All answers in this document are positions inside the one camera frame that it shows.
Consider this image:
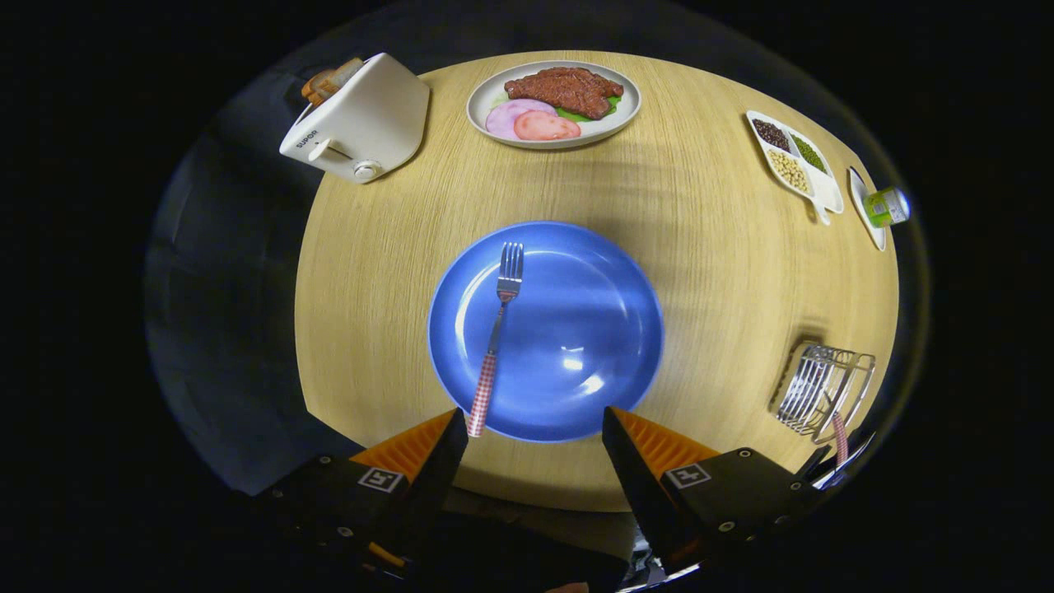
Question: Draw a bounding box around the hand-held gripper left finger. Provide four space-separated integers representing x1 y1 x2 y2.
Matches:
255 408 470 577

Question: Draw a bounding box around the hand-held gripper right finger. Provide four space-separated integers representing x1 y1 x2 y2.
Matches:
601 405 824 577

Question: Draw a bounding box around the fork with red checkered handle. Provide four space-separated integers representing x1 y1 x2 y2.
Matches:
467 241 525 438

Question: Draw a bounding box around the blue round plate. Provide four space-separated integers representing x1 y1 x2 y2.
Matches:
427 221 665 444

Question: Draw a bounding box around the white divided dish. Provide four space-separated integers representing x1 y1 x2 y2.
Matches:
746 110 845 226

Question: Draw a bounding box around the pile of yellow soybeans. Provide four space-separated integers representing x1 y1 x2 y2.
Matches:
767 149 809 194

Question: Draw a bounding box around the small white dish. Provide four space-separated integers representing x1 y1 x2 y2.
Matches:
847 166 888 252

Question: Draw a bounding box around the reddish pink ham slice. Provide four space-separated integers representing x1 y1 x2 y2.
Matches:
513 110 582 142

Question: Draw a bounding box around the pile of green beans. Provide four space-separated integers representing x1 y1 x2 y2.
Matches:
792 135 828 174

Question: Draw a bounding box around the white toaster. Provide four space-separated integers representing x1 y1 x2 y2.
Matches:
279 53 431 184

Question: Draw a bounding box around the silver bottle with green label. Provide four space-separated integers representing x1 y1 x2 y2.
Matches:
863 186 912 228

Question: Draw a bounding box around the pile of dark beans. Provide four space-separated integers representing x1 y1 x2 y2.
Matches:
752 119 791 152

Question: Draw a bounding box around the pale pink ham slice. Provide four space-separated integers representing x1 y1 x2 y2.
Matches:
485 99 557 140

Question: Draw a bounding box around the green lettuce leaf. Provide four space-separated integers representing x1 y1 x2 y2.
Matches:
553 95 622 123

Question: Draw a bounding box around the beige oval food plate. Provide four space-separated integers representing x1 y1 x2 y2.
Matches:
466 60 642 150

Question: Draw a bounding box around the brown meat steak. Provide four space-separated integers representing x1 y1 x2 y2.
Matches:
504 68 624 120

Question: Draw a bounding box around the brown toast slice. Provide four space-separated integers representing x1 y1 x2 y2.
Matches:
317 57 365 96
301 69 337 106

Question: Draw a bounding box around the metal wire cutlery basket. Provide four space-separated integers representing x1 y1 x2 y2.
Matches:
771 343 876 446

